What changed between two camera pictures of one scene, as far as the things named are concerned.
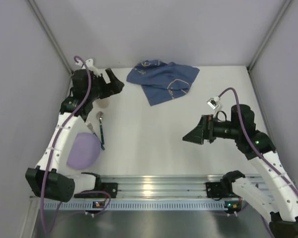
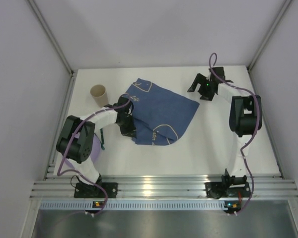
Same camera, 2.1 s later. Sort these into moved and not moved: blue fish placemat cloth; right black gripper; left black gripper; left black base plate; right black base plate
Moved: right black gripper; blue fish placemat cloth; left black gripper
Not moved: right black base plate; left black base plate
